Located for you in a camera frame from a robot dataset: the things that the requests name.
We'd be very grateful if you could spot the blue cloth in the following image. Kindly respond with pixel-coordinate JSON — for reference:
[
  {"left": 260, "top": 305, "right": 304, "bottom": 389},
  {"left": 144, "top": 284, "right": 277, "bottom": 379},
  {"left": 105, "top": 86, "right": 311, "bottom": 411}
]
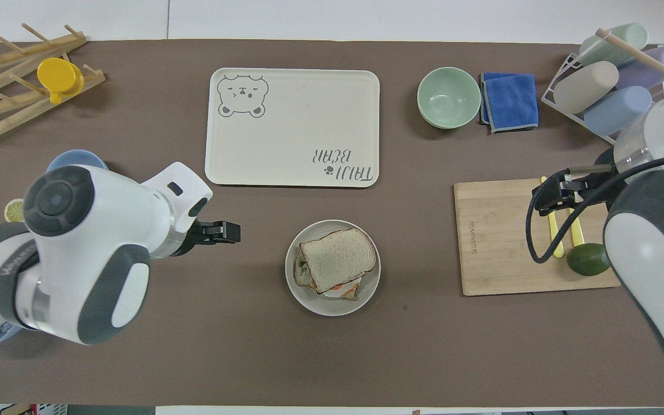
[{"left": 479, "top": 72, "right": 540, "bottom": 134}]

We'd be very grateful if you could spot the wooden cutting board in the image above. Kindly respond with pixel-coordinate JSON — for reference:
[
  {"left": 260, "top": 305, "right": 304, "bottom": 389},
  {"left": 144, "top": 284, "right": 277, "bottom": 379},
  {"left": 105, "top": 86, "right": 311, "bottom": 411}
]
[{"left": 454, "top": 178, "right": 621, "bottom": 297}]

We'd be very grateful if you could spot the purple cup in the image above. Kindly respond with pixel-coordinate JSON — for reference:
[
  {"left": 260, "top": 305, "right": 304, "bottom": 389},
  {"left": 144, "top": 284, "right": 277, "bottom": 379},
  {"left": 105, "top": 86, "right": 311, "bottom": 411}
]
[{"left": 614, "top": 45, "right": 664, "bottom": 91}]

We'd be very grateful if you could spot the green bowl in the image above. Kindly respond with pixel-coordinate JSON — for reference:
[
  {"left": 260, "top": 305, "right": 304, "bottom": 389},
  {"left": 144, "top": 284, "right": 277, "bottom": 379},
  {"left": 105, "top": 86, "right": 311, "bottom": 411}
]
[{"left": 417, "top": 67, "right": 482, "bottom": 130}]

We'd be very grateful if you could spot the cream tray with bear print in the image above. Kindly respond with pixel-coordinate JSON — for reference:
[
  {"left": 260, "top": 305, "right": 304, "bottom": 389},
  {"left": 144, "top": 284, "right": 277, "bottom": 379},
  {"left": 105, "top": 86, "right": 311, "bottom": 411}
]
[{"left": 205, "top": 67, "right": 381, "bottom": 188}]

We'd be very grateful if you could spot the blue cup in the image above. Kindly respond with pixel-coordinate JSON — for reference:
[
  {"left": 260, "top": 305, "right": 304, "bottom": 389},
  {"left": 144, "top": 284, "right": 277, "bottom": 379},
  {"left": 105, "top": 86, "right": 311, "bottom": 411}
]
[{"left": 583, "top": 85, "right": 654, "bottom": 137}]

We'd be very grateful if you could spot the sandwich base with filling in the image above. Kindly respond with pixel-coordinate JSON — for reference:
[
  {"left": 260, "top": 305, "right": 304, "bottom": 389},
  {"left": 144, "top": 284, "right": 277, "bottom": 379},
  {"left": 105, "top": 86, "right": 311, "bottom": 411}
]
[{"left": 293, "top": 254, "right": 363, "bottom": 302}]

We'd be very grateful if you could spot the green cup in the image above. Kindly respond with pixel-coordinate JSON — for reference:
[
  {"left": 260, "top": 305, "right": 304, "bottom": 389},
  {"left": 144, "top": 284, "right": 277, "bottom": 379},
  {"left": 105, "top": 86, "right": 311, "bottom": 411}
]
[{"left": 579, "top": 23, "right": 650, "bottom": 67}]

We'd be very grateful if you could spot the white wire rack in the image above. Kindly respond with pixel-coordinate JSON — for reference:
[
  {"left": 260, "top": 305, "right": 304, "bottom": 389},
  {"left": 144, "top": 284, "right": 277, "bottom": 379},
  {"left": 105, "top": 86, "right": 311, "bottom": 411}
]
[{"left": 541, "top": 43, "right": 664, "bottom": 145}]

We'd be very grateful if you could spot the green avocado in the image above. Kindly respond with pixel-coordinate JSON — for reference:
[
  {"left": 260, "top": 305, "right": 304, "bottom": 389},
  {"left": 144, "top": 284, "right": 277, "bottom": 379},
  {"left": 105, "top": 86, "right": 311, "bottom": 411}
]
[{"left": 567, "top": 243, "right": 613, "bottom": 277}]

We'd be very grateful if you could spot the sandwich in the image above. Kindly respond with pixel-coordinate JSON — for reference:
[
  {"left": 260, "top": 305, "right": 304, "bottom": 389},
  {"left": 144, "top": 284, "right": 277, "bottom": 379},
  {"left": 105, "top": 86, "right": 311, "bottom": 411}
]
[{"left": 299, "top": 228, "right": 378, "bottom": 295}]

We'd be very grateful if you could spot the yellow cup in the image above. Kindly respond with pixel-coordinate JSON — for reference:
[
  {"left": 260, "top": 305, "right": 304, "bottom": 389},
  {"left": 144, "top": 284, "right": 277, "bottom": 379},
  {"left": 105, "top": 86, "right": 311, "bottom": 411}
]
[{"left": 37, "top": 57, "right": 85, "bottom": 105}]

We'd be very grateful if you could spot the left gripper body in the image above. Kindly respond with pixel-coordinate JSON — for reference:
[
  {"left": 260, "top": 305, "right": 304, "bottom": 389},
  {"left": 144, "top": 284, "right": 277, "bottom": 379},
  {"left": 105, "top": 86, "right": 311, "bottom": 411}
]
[{"left": 176, "top": 221, "right": 214, "bottom": 257}]

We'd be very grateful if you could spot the beige cup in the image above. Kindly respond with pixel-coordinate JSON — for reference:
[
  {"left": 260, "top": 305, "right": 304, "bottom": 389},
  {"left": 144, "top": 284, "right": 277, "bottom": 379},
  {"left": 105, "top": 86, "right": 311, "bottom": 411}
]
[{"left": 554, "top": 61, "right": 620, "bottom": 115}]

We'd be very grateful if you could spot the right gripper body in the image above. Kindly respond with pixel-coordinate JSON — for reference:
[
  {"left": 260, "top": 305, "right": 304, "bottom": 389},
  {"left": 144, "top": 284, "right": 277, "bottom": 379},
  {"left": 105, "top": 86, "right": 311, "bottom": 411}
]
[{"left": 575, "top": 149, "right": 619, "bottom": 201}]

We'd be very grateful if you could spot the yellow utensil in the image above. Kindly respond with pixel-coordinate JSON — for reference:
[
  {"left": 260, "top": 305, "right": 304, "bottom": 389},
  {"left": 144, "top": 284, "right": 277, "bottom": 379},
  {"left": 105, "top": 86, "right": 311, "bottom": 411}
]
[{"left": 541, "top": 176, "right": 565, "bottom": 258}]

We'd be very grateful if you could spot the black cable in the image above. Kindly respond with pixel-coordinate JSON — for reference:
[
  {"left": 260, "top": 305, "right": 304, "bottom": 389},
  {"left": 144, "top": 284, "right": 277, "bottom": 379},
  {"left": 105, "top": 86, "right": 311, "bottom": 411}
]
[{"left": 526, "top": 153, "right": 664, "bottom": 265}]

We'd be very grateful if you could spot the grey round plate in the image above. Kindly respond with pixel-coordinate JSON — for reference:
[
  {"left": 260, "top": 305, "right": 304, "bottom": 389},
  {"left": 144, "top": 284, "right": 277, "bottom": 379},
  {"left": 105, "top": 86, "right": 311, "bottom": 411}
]
[{"left": 285, "top": 219, "right": 382, "bottom": 317}]

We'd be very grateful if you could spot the wooden rod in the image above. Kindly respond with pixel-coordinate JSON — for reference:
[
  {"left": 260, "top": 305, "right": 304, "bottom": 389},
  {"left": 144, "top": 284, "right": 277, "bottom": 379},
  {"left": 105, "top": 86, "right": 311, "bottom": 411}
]
[{"left": 595, "top": 28, "right": 664, "bottom": 84}]

